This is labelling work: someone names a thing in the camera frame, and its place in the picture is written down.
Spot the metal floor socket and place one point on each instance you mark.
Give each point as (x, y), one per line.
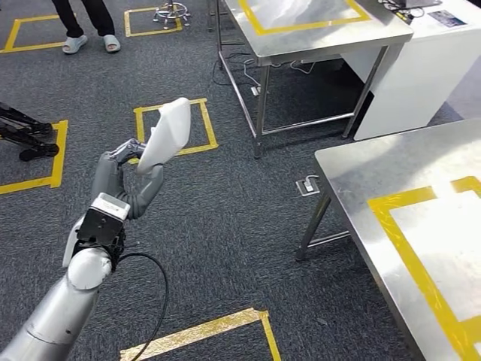
(307, 185)

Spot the person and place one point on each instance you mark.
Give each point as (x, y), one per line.
(71, 15)

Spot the yellow floor tape square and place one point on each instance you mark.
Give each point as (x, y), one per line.
(58, 154)
(150, 33)
(139, 124)
(210, 329)

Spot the white power strip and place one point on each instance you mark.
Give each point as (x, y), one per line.
(255, 91)

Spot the steel table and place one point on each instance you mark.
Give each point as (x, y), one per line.
(338, 40)

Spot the white desk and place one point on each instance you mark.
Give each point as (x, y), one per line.
(413, 84)

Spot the white plastic part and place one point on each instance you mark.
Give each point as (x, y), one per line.
(169, 129)

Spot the blue printed paper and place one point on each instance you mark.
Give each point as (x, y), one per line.
(447, 19)

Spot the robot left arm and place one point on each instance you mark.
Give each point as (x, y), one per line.
(56, 314)

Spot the chrome stool base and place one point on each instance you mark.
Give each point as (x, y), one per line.
(171, 11)

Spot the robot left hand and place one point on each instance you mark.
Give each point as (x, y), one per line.
(107, 174)

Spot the steel workbench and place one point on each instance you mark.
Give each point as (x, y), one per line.
(356, 199)

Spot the black stand legs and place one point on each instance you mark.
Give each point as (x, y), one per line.
(34, 149)

